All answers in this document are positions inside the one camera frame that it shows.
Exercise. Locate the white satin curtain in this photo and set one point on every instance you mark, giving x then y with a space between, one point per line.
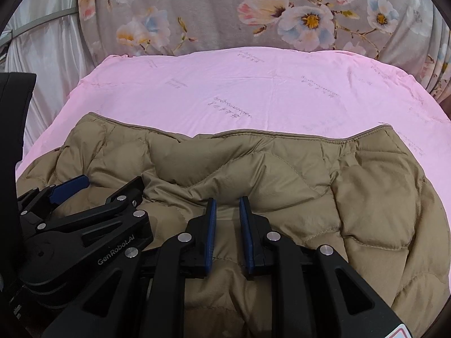
45 60

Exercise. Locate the grey floral blanket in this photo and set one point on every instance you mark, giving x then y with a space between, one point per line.
211 14

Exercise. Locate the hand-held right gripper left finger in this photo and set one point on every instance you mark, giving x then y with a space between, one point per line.
211 232

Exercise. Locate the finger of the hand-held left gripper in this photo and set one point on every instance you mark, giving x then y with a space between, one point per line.
72 185
105 229

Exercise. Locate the grey metal rail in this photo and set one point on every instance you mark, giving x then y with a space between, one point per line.
35 22

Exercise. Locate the pink bed sheet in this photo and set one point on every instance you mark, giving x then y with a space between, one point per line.
246 95

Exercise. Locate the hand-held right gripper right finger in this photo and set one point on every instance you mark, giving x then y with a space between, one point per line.
245 236

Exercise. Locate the olive quilted jacket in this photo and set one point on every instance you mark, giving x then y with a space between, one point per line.
282 169

